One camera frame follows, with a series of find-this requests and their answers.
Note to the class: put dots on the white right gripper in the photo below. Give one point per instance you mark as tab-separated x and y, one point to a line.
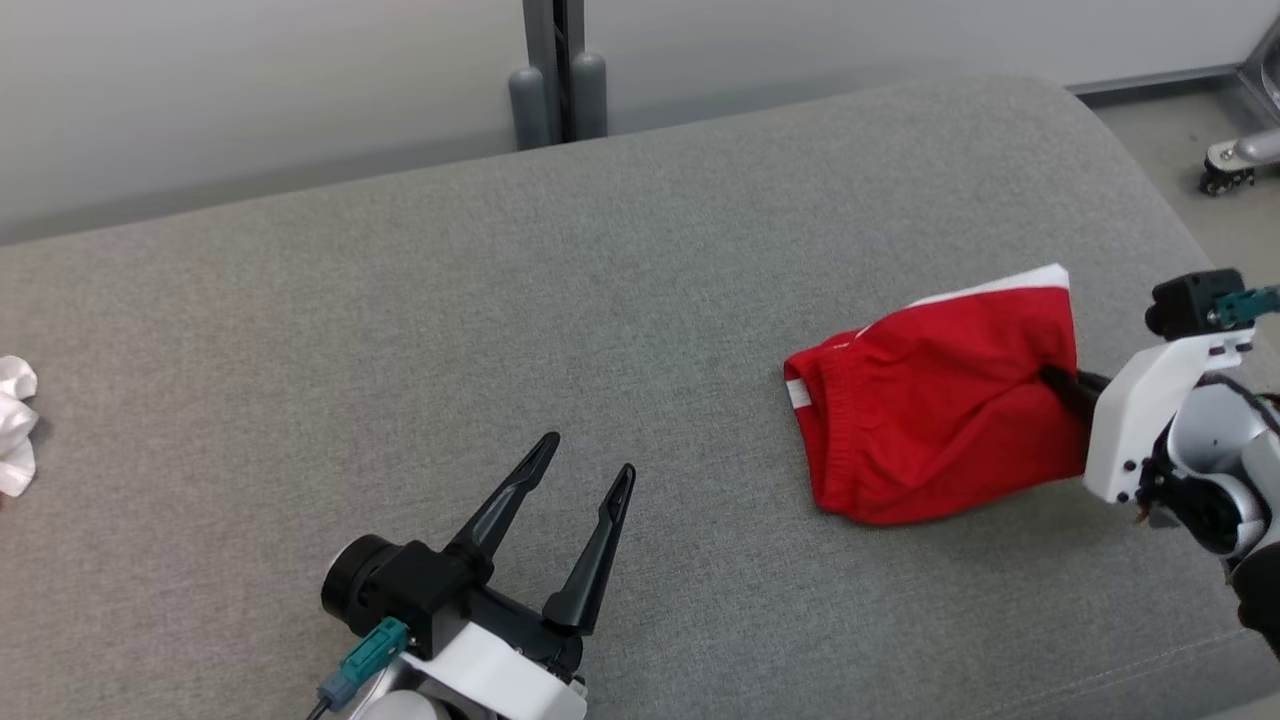
1130	420

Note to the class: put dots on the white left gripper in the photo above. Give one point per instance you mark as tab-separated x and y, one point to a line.
500	680

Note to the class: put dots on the red shorts white stripe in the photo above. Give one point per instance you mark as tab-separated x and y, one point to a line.
930	410

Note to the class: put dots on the red basketball jersey white trim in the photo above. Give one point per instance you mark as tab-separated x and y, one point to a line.
15	420

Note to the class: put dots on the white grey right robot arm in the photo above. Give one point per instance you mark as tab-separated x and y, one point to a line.
1215	430

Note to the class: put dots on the silver leg with black caster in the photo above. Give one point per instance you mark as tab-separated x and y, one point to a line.
1250	150

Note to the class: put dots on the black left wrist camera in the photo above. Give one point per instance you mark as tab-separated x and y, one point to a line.
400	590

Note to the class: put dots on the aluminium partition post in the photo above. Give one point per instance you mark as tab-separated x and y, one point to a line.
540	50
1262	70

